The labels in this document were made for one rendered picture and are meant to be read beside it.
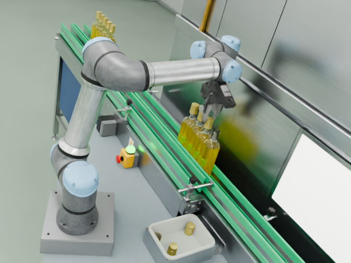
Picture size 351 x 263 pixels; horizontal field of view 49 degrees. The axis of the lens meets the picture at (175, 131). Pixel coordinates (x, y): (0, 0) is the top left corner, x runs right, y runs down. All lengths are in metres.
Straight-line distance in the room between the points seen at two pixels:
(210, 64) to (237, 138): 0.49
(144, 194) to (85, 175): 0.49
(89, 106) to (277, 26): 0.76
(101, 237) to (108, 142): 0.71
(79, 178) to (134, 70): 0.41
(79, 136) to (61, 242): 0.37
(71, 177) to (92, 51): 0.42
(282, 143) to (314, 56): 0.34
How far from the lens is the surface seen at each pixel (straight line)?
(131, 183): 1.80
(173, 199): 1.65
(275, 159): 1.54
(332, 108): 1.39
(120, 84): 1.15
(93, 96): 1.29
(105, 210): 1.53
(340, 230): 1.43
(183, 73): 1.22
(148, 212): 1.68
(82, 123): 1.33
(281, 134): 1.50
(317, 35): 1.43
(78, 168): 1.35
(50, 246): 1.46
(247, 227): 1.48
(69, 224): 1.42
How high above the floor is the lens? 1.91
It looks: 31 degrees down
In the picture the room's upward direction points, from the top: 16 degrees clockwise
